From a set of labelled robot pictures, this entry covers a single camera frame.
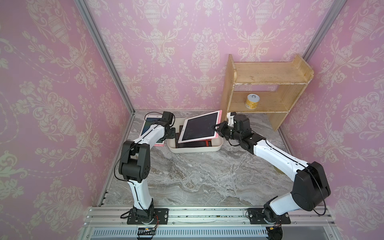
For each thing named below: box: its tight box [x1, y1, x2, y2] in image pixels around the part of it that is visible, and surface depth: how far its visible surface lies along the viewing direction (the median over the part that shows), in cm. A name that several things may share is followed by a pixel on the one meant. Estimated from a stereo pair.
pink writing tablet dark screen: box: [177, 109, 223, 144], surface depth 93 cm
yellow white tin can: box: [245, 93, 261, 110], surface depth 93 cm
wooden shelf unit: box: [221, 54, 314, 132], surface depth 86 cm
